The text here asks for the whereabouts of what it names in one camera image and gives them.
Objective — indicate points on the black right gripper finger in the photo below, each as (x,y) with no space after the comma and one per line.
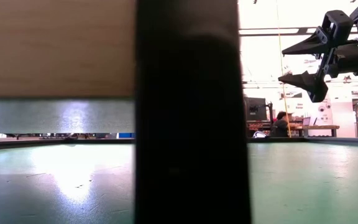
(309,82)
(315,45)

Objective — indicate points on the black monitor on arm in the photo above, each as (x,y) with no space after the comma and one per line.
(255,109)

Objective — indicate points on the black shelf side panel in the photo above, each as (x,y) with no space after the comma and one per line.
(191,124)

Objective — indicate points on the grey shelf edge strip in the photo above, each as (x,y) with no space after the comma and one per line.
(57,116)

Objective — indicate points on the wooden shelf board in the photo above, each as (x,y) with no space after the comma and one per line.
(57,46)

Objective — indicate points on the laptop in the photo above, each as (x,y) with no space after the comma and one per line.
(306,121)

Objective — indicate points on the wooden top desk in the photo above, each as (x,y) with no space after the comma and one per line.
(319,127)

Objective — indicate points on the person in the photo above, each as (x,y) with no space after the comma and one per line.
(279,127)

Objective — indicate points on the green table mat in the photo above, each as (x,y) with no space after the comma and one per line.
(306,180)

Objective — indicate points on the black aluminium table frame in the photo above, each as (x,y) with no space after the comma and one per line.
(42,143)

